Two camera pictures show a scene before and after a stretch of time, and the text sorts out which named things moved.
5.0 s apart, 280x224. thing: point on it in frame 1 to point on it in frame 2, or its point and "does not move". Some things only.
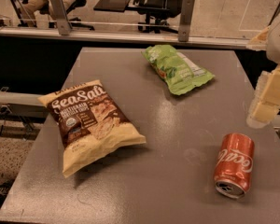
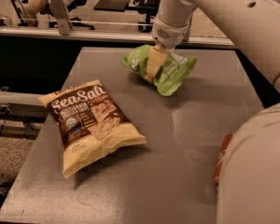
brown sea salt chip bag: [89, 125] does not move
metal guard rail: [132, 36] does not move
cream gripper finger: [272, 92] to [164, 35]
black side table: [112, 3] does not move
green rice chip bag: [180, 75] to [167, 79]
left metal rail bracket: [60, 12] does not move
